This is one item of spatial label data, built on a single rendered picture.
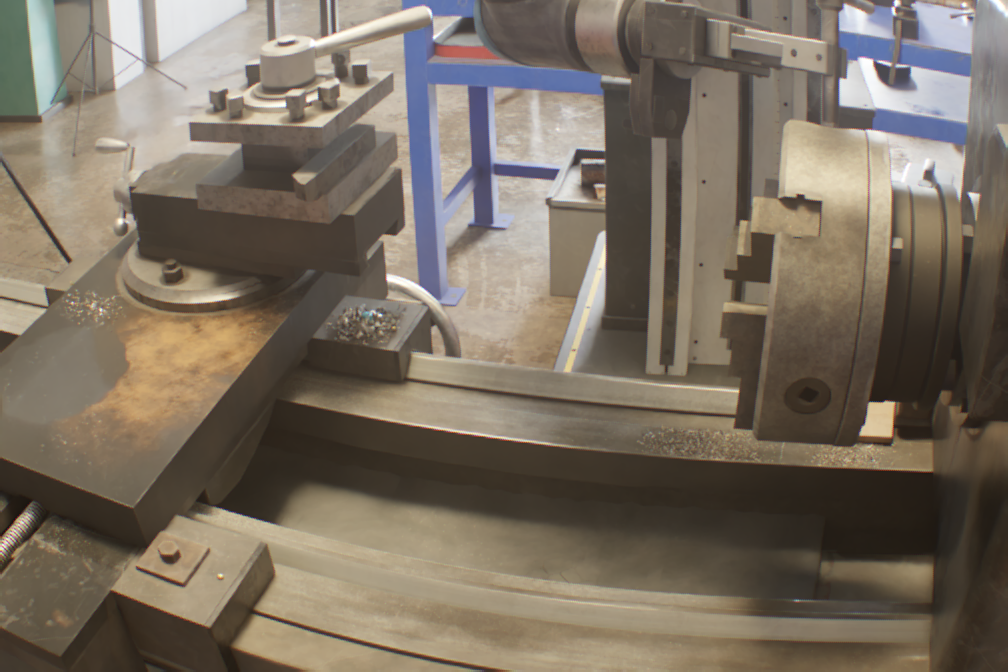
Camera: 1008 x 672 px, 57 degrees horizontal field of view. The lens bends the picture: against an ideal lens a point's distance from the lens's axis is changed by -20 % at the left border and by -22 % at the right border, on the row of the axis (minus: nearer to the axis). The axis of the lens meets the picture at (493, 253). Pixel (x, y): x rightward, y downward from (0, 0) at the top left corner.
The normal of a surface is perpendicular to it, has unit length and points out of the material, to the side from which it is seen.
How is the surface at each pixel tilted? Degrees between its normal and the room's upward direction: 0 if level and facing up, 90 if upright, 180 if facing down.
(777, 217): 41
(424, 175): 90
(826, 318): 72
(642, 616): 48
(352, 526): 11
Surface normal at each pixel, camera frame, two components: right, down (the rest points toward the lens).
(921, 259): -0.23, -0.31
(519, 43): -0.58, 0.72
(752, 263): -0.19, 0.92
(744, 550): 0.03, -0.76
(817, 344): -0.29, 0.29
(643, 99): -0.69, 0.07
